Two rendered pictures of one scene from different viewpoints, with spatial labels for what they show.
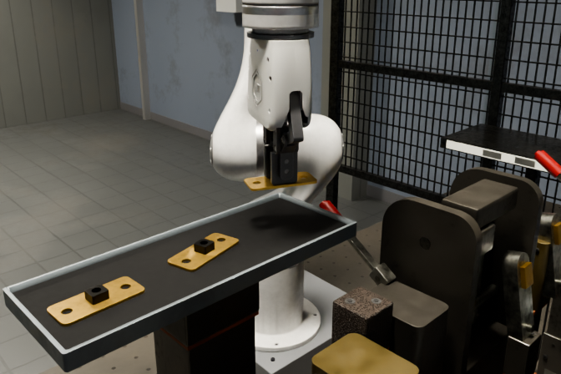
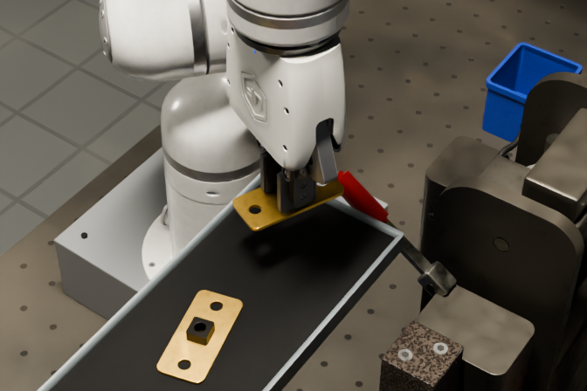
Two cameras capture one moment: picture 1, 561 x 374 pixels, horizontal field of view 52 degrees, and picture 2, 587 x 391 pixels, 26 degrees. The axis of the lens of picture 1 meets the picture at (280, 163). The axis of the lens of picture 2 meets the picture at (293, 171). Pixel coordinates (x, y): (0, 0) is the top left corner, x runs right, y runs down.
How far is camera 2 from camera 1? 0.49 m
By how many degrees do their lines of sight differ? 27
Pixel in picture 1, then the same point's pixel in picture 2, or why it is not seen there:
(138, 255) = (108, 360)
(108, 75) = not seen: outside the picture
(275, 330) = not seen: hidden behind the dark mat
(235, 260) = (252, 347)
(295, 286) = not seen: hidden behind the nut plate
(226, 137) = (137, 26)
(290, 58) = (317, 81)
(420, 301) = (495, 324)
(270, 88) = (286, 122)
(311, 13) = (344, 7)
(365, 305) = (427, 359)
